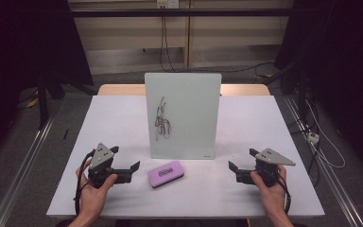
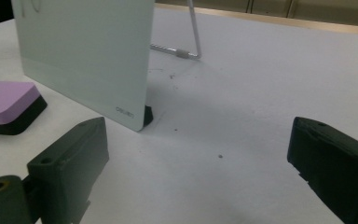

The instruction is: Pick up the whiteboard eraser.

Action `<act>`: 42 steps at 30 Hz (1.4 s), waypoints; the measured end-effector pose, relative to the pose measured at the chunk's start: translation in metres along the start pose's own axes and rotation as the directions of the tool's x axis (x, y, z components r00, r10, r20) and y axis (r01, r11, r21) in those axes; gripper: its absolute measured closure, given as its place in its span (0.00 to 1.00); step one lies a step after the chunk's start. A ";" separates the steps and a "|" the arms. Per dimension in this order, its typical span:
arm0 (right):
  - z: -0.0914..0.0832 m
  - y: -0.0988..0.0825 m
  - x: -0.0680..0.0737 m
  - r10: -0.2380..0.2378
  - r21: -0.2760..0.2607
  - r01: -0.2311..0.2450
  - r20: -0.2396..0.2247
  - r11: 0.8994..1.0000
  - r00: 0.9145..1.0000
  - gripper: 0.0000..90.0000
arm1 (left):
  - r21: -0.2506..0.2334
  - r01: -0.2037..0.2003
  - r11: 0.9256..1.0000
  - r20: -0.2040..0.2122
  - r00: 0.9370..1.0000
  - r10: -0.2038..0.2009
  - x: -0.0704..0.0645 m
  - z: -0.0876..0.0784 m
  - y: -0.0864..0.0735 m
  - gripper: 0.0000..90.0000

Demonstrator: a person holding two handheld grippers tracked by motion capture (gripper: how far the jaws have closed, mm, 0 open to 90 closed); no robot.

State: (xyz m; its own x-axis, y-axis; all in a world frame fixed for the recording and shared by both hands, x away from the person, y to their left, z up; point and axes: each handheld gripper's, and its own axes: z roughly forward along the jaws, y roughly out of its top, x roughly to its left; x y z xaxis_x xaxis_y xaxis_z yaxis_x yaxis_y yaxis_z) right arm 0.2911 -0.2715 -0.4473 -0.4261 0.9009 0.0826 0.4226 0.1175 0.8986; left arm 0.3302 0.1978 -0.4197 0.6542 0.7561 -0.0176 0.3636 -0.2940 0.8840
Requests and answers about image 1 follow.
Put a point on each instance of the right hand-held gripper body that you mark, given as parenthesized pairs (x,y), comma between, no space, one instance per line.
(269,164)

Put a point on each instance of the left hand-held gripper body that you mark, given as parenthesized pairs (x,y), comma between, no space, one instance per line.
(100,157)

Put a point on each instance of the purple whiteboard eraser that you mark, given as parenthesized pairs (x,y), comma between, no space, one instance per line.
(167,179)

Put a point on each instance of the frosted glass whiteboard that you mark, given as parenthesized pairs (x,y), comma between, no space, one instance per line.
(189,110)

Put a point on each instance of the person's right hand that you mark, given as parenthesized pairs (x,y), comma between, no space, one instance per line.
(272,195)

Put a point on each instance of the person's left hand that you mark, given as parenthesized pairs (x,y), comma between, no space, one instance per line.
(92,197)

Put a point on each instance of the white table cover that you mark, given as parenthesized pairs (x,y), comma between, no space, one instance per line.
(113,126)

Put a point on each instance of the small black floor stick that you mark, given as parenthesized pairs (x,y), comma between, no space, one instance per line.
(65,134)

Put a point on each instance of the white power strip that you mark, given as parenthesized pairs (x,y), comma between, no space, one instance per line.
(313,137)

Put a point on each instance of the wooden table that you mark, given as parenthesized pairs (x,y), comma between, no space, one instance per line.
(123,90)

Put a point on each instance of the black metal stand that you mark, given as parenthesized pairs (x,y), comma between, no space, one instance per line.
(42,104)

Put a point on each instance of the black curtain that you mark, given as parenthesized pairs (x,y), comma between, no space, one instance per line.
(19,47)
(343,47)

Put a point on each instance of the black horizontal bar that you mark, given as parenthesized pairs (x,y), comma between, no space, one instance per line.
(123,12)

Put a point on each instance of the metal floor rail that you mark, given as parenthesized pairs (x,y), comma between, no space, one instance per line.
(334,186)
(19,176)

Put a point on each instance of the white wall socket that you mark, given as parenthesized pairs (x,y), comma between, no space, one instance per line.
(167,3)

